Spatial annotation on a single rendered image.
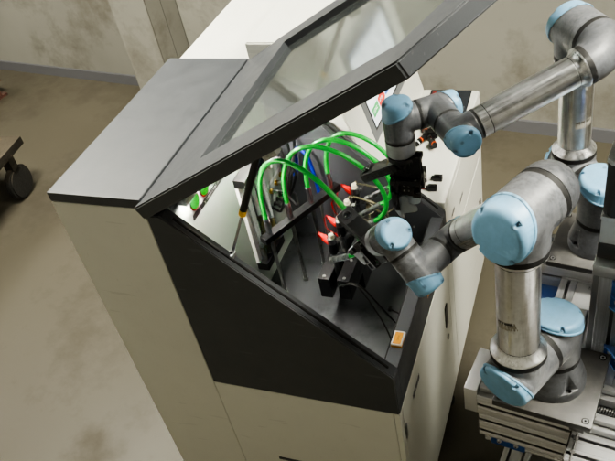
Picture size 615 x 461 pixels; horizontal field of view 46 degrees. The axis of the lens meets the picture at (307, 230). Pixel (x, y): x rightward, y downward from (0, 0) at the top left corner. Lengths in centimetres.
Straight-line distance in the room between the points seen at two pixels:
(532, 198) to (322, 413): 112
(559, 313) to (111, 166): 116
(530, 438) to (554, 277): 50
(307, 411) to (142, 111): 100
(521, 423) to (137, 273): 106
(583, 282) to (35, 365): 260
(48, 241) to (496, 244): 351
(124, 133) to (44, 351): 194
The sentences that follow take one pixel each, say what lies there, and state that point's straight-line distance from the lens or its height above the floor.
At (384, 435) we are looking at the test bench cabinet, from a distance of 220.
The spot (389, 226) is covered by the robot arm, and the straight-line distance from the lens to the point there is 161.
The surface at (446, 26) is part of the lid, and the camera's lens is 134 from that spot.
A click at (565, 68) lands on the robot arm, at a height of 163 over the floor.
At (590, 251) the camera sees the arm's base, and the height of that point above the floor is 107.
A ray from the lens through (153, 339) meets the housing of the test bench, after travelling 224.
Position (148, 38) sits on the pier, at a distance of 507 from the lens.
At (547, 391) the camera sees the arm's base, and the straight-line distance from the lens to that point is 178.
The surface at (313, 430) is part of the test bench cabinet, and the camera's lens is 230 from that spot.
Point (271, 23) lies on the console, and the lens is 238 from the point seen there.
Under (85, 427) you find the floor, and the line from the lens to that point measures 343.
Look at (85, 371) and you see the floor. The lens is 364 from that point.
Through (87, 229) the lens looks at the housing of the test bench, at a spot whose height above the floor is 138.
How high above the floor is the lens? 250
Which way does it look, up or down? 40 degrees down
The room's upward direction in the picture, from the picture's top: 13 degrees counter-clockwise
